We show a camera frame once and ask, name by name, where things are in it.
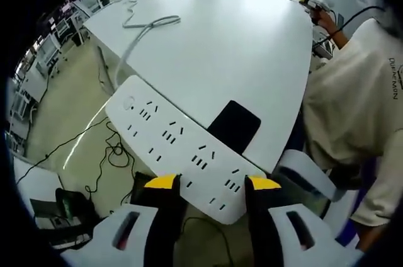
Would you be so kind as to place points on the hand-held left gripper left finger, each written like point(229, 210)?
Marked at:
point(135, 238)

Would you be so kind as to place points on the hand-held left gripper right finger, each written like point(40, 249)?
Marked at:
point(283, 242)

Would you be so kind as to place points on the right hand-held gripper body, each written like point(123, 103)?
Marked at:
point(322, 0)

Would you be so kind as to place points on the white power strip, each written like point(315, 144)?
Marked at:
point(176, 144)

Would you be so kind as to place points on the person's right hand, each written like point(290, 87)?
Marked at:
point(326, 23)

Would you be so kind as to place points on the black box under table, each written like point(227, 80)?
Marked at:
point(143, 189)

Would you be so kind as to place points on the black floor device green light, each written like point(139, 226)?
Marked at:
point(66, 207)

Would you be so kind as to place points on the person in beige shirt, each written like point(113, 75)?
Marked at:
point(352, 106)

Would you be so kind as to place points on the group of white office chairs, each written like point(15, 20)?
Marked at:
point(47, 56)

